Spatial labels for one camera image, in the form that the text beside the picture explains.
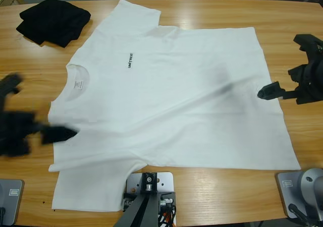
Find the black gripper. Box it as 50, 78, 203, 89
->
0, 73, 79, 157
256, 34, 323, 105

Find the white t-shirt with black logo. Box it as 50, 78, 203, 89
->
47, 0, 301, 211

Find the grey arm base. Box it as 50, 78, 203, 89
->
275, 168, 323, 220
0, 178, 25, 226

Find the folded black garment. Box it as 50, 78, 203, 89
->
15, 0, 91, 48

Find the dark camera post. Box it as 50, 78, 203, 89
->
113, 173, 162, 227

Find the white mount block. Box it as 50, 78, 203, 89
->
126, 172, 175, 227

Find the orange and black cable bundle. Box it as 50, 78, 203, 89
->
156, 204, 178, 227

